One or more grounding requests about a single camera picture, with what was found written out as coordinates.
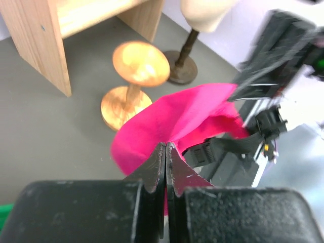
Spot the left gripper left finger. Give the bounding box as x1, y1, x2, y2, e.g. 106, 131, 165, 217
125, 143, 166, 239

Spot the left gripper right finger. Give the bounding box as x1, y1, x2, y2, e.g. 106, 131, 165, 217
166, 143, 215, 240

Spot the magenta baseball cap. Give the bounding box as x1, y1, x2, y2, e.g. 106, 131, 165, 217
110, 83, 250, 216

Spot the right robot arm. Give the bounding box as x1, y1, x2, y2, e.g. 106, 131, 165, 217
227, 10, 323, 102

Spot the dark mannequin stand base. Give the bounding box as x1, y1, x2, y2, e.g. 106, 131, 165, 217
164, 29, 199, 85

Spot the wooden hat stand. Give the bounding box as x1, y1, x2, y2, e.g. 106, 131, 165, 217
101, 41, 170, 131

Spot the green plastic tray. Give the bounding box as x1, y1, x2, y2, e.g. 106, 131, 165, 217
0, 204, 14, 230

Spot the white mannequin head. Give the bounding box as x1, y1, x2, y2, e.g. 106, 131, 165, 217
180, 0, 238, 33

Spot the wooden shelf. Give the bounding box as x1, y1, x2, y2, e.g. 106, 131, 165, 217
1, 0, 165, 97

